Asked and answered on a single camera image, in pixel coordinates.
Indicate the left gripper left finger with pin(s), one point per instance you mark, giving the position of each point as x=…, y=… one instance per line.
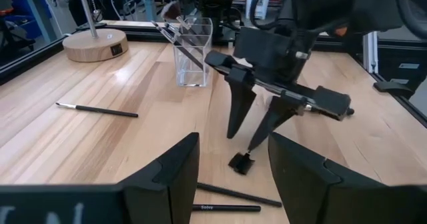
x=166, y=184

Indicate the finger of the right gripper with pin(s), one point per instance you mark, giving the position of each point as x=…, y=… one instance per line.
x=240, y=100
x=277, y=117

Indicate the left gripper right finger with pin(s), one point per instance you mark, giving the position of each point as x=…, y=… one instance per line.
x=310, y=190

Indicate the black fan brush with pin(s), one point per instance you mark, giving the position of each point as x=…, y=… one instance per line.
x=241, y=164

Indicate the black liner brush white print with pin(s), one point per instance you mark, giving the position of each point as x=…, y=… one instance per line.
x=227, y=208

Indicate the thin black brush silver ferrule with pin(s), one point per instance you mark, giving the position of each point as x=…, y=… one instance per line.
x=106, y=111
x=187, y=49
x=173, y=29

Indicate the small fluffy brush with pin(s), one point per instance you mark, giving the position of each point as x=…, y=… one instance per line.
x=171, y=10

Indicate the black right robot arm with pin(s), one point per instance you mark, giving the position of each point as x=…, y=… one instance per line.
x=367, y=4

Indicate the clear acrylic brush holder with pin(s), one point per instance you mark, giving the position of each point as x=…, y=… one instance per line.
x=191, y=74

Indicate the white plastic bin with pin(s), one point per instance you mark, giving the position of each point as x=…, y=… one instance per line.
x=258, y=4

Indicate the white shade wooden base lamp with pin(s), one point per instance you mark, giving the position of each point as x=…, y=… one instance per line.
x=93, y=45

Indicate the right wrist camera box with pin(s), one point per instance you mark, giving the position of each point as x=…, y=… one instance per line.
x=260, y=47

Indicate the black frame clamp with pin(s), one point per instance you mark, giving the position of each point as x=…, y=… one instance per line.
x=393, y=88

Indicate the aluminium extrusion post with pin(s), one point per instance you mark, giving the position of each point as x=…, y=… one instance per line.
x=370, y=50

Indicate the black aluminium table frame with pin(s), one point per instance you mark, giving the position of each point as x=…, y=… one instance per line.
x=20, y=64

